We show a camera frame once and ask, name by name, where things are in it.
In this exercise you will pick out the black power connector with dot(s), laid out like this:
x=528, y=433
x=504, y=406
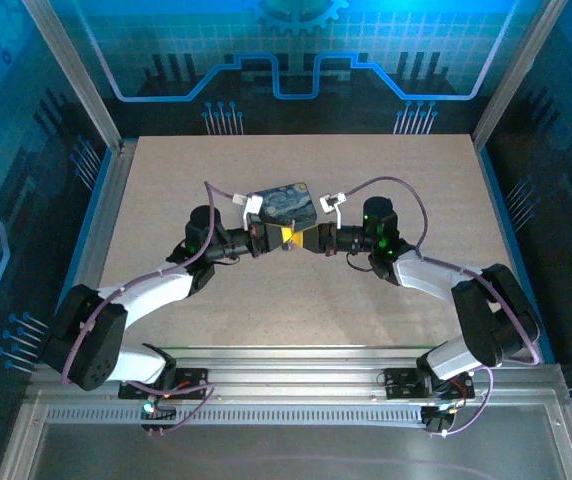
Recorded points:
x=166, y=414
x=433, y=422

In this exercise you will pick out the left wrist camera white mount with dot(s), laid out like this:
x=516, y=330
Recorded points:
x=253, y=204

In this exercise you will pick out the small yellow object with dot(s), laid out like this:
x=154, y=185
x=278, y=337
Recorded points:
x=291, y=244

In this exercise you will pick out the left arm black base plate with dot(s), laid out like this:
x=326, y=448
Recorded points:
x=193, y=382

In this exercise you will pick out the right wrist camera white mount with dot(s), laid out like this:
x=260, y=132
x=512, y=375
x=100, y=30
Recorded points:
x=327, y=202

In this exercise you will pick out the aluminium table side rail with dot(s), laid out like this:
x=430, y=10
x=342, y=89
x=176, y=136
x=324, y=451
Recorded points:
x=111, y=210

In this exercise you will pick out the grey metal panel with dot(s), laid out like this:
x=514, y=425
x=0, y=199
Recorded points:
x=291, y=450

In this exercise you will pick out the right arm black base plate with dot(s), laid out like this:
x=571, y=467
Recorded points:
x=401, y=385

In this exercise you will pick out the aluminium frame rail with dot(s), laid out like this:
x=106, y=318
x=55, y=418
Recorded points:
x=291, y=370

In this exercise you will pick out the starry night painted tin box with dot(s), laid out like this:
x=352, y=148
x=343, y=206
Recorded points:
x=286, y=205

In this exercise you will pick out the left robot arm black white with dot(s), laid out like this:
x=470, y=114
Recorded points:
x=91, y=340

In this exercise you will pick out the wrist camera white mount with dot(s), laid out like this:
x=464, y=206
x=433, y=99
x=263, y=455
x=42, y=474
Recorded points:
x=253, y=204
x=327, y=202

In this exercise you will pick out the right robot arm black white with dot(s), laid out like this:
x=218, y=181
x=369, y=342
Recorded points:
x=486, y=310

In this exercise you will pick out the aluminium frame post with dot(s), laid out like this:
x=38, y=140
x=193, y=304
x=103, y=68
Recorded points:
x=81, y=85
x=516, y=75

